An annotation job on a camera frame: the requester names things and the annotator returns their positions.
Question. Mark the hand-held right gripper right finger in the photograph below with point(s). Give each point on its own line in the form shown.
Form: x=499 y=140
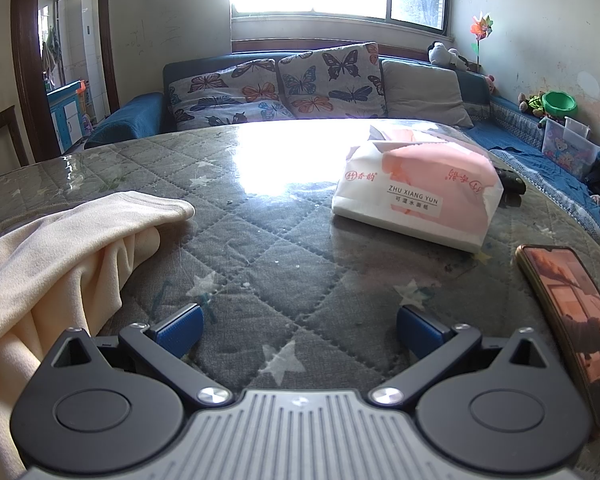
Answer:
x=419 y=329

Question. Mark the clear plastic storage box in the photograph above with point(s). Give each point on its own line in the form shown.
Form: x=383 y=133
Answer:
x=565 y=147

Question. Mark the blue plastic cabinet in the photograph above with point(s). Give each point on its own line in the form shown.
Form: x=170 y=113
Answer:
x=62 y=110

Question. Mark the black remote control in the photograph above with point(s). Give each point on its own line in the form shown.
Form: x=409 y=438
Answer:
x=511 y=182

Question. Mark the square butterfly print cushion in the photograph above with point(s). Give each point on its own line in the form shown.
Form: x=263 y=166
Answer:
x=330 y=80

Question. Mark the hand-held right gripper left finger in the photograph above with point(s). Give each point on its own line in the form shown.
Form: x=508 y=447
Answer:
x=180 y=331

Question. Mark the blue sofa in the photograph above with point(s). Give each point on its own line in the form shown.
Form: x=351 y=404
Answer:
x=135 y=115

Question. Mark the colourful pinwheel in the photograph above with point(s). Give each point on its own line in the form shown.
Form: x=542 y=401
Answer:
x=481 y=27

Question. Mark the dark wooden door frame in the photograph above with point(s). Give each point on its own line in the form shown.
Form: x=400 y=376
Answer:
x=27 y=60

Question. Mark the plain grey cushion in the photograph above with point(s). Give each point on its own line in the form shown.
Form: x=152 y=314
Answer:
x=420 y=90

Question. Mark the pink white tissue pack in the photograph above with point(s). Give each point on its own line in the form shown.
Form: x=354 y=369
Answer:
x=420 y=195

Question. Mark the small pink plush toy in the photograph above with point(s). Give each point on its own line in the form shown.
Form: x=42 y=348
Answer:
x=490 y=84

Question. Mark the cream long-sleeve garment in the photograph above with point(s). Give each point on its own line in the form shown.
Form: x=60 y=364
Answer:
x=55 y=260

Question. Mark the panda plush toy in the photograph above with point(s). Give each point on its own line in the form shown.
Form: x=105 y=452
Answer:
x=437 y=52

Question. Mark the green plastic bowl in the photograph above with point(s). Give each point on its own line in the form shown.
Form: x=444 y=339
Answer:
x=560 y=105

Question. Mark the wide butterfly print cushion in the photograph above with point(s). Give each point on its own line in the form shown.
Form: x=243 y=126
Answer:
x=220 y=95

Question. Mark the small brown green plush toy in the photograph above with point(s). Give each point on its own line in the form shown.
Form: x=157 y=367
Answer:
x=530 y=104

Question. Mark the smartphone with gold case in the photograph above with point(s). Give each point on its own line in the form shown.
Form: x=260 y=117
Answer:
x=570 y=310

